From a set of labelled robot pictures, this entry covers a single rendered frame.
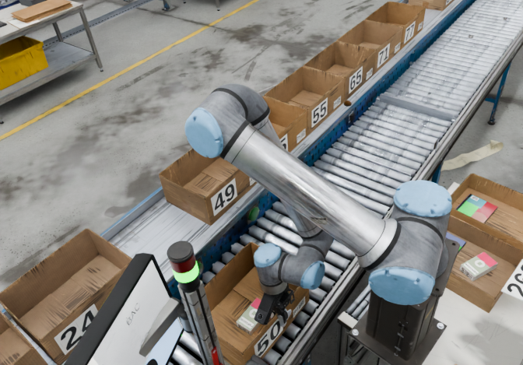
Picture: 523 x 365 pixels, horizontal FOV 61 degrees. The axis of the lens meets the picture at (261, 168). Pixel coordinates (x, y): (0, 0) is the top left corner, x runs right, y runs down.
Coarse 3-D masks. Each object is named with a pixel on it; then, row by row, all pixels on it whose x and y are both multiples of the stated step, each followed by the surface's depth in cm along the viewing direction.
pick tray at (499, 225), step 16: (480, 176) 212; (464, 192) 218; (480, 192) 217; (496, 192) 211; (512, 192) 205; (512, 208) 208; (480, 224) 191; (496, 224) 201; (512, 224) 200; (512, 240) 184
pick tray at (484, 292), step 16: (448, 224) 198; (464, 224) 192; (464, 240) 195; (480, 240) 190; (496, 240) 184; (464, 256) 189; (496, 256) 188; (512, 256) 182; (496, 272) 182; (512, 272) 181; (448, 288) 178; (464, 288) 172; (480, 288) 177; (496, 288) 176; (480, 304) 170
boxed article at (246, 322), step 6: (258, 300) 177; (252, 306) 175; (246, 312) 173; (252, 312) 173; (240, 318) 171; (246, 318) 171; (252, 318) 171; (240, 324) 169; (246, 324) 169; (252, 324) 169; (258, 324) 171; (246, 330) 169; (252, 330) 168
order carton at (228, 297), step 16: (240, 256) 182; (224, 272) 176; (240, 272) 186; (256, 272) 191; (208, 288) 171; (224, 288) 180; (240, 288) 185; (256, 288) 185; (224, 304) 181; (240, 304) 180; (288, 304) 163; (304, 304) 177; (224, 320) 175; (272, 320) 156; (288, 320) 169; (224, 336) 170; (240, 336) 169; (256, 336) 151; (224, 352) 158; (240, 352) 147
